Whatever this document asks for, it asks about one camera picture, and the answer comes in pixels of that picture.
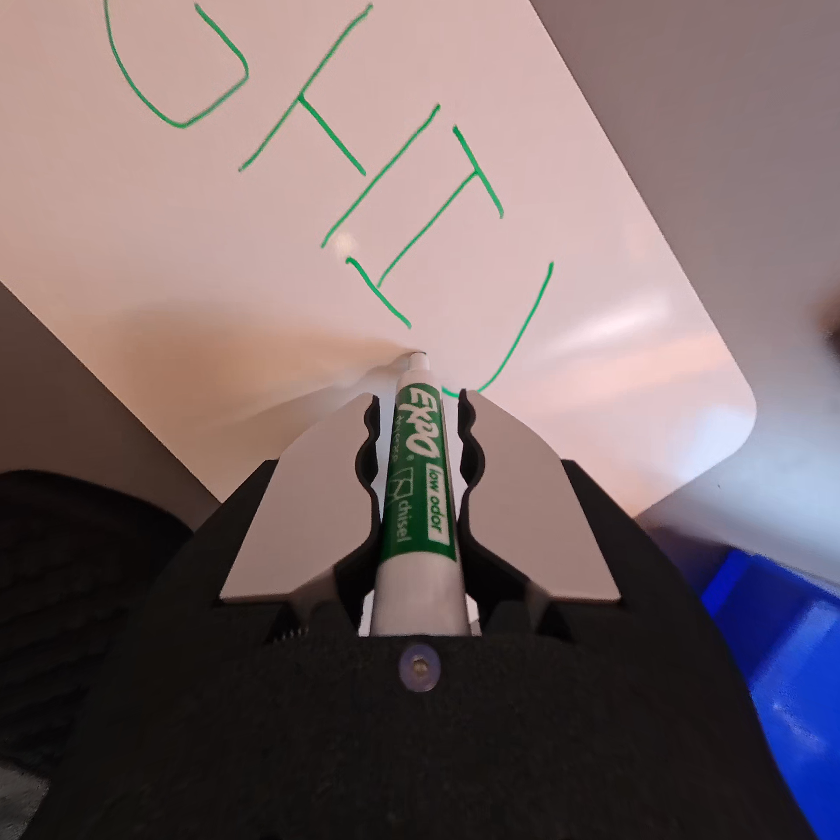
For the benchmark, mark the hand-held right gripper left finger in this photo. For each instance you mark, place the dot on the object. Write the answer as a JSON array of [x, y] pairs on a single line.
[[295, 525]]

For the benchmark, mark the white whiteboard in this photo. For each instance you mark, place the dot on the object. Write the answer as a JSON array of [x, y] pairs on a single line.
[[158, 263]]

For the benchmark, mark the black textured wrist pad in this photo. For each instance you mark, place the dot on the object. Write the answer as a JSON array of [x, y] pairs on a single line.
[[79, 604]]

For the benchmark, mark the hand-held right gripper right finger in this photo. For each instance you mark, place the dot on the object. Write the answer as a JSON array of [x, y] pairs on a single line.
[[538, 525]]

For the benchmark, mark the green dry-erase marker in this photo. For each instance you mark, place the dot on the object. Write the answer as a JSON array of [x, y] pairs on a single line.
[[418, 512]]

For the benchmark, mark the blue plastic bin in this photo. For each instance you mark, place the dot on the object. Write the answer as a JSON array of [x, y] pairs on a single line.
[[788, 683]]

